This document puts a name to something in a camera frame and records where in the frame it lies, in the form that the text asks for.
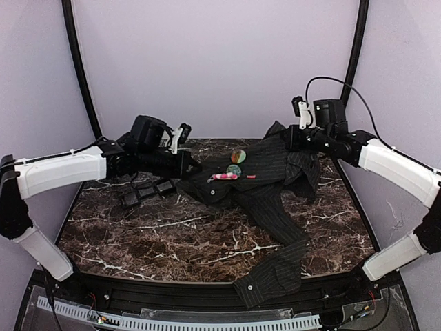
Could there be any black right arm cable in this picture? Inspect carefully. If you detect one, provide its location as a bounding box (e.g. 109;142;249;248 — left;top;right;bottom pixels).
305;76;397;152

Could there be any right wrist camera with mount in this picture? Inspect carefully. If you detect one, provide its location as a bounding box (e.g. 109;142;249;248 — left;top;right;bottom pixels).
291;96;316;130

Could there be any black pinstriped garment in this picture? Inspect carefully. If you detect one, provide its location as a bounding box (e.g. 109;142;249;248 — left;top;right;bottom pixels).
176;121;320;308

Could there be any black left corner frame post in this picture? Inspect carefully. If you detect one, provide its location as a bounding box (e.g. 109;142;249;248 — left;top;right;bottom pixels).
61;0;102;139

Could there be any black box left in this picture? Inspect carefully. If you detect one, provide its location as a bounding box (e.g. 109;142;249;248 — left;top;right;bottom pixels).
120;192;140;210

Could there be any pink white beaded brooch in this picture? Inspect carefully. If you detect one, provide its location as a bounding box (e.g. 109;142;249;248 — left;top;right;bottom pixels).
207;172;239;183

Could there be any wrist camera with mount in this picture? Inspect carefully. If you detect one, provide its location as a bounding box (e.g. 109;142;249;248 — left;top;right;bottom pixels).
291;96;316;130
167;123;192;154

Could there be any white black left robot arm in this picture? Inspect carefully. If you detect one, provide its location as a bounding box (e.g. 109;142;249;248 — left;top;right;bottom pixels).
1;115;201;281

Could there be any black front frame rail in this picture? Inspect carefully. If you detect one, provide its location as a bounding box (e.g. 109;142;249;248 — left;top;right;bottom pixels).
83;272;350;312

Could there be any black right corner frame post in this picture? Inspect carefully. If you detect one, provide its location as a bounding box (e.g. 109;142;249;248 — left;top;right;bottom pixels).
345;0;370;86

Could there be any teal round button brooch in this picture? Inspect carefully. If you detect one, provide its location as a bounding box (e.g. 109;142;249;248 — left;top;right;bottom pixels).
226;164;242;176

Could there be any black corner frame post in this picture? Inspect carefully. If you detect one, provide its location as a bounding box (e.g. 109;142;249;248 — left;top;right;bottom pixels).
345;0;370;86
61;0;102;139

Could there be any orange green round brooch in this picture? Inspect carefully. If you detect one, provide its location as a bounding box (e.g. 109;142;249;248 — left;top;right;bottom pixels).
231;149;247;164

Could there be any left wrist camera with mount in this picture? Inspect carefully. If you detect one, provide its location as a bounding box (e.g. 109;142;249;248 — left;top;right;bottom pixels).
167;123;192;154

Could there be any black box right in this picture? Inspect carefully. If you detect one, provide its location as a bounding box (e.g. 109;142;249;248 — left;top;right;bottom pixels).
155;180;176;197

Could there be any white slotted cable duct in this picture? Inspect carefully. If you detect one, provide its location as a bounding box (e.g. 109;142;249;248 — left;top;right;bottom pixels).
25;295;322;331

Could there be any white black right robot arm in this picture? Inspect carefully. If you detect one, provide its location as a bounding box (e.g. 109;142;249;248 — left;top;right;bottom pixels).
285;97;440;282

